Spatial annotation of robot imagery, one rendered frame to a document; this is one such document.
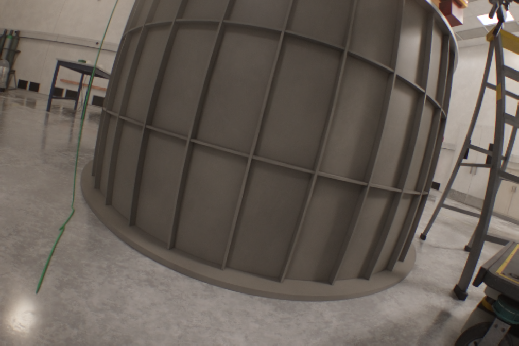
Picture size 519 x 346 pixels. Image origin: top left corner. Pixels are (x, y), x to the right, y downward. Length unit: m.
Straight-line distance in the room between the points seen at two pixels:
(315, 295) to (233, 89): 0.69
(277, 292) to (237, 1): 0.92
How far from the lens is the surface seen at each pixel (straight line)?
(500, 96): 1.63
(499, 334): 0.78
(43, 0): 8.57
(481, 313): 0.97
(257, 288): 0.81
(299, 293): 0.85
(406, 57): 1.00
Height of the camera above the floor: 0.48
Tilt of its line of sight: 5 degrees down
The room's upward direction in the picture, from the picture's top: 14 degrees clockwise
